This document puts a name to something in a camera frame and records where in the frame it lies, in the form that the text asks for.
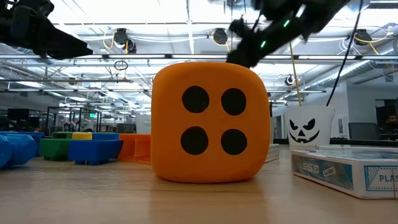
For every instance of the small yellow block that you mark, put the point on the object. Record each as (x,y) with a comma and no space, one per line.
(82,136)

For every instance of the silver ceiling duct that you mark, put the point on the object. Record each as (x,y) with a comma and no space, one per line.
(348,71)

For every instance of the person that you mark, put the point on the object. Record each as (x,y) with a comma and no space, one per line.
(391,121)

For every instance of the dark blue hollow brick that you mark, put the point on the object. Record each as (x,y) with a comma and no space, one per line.
(93,151)
(105,136)

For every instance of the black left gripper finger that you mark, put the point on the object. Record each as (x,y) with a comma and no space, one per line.
(62,40)

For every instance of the white jack-o'-lantern bucket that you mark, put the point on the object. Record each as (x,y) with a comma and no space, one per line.
(326,124)

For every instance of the orange foam die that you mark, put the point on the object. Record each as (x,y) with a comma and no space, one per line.
(168,124)

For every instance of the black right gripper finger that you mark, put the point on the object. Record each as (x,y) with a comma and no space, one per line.
(245,54)

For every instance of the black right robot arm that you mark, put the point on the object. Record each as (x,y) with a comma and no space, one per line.
(326,12)

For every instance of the grey ceiling conduit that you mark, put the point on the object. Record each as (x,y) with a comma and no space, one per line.
(62,80)

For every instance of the black monitor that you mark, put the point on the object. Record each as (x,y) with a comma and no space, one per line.
(18,114)

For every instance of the large blue two-stud block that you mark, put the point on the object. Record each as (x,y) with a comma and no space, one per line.
(18,149)

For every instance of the grey cabinet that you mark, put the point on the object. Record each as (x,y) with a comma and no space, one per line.
(362,130)

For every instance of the green two-stud block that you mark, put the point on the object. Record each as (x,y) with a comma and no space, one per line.
(53,149)

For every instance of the translucent white plastic bin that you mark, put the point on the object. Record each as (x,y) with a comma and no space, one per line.
(143,124)

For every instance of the black metal rack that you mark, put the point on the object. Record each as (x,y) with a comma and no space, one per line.
(80,119)

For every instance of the orange single-stud block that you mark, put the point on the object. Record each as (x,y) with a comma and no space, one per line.
(136,147)

